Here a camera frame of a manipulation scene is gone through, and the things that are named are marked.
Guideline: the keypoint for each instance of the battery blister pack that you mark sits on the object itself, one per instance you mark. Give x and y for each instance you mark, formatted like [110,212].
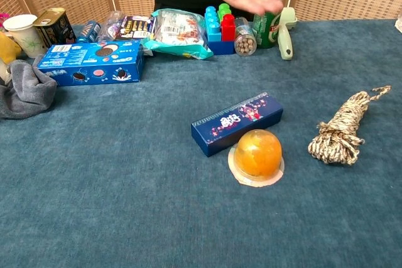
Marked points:
[138,28]

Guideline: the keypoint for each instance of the yellow plush toy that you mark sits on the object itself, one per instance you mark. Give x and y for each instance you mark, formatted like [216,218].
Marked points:
[7,48]

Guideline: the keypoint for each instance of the clear jar of sticks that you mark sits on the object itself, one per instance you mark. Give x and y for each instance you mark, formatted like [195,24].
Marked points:
[245,40]

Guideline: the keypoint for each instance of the teal snack bag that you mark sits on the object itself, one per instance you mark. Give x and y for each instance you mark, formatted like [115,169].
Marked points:
[179,34]

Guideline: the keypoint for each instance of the grey cloth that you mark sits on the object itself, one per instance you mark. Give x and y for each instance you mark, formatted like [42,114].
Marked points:
[28,92]

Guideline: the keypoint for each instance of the white paper cup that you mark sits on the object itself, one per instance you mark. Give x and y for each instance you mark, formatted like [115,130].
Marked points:
[26,35]

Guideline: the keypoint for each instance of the clear purple snack pack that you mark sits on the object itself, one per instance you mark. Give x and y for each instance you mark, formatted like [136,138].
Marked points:
[111,26]

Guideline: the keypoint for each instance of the dark blue building block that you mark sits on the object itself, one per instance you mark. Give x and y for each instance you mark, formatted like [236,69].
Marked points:
[221,47]

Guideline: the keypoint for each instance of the black can gold lid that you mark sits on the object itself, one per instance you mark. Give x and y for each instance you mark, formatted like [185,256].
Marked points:
[56,28]

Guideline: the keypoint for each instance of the light blue building block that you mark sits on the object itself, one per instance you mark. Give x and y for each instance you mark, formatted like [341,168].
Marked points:
[213,24]

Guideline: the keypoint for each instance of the blue Oreo cookie box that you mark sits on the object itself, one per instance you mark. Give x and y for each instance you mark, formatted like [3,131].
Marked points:
[91,64]

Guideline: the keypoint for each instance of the green beer can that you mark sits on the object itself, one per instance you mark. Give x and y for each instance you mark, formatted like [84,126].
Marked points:
[267,31]

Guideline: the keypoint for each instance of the red building block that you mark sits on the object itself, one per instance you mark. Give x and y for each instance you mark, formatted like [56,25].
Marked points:
[228,29]

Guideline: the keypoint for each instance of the blue felt table cover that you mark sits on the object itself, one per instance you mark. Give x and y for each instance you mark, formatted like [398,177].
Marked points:
[125,186]

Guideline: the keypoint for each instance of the orange jelly cup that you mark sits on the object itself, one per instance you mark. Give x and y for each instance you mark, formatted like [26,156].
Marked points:
[259,155]

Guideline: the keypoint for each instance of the pale green lint roller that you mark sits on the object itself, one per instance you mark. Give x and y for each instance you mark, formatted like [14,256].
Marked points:
[285,39]

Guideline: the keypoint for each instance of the pink feather shuttlecock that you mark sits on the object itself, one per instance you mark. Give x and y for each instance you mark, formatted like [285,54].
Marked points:
[3,20]

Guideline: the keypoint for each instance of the long dark blue box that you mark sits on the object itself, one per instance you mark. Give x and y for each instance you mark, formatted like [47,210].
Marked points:
[232,123]

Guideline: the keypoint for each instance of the green building block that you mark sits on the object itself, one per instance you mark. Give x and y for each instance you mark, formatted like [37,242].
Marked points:
[224,10]

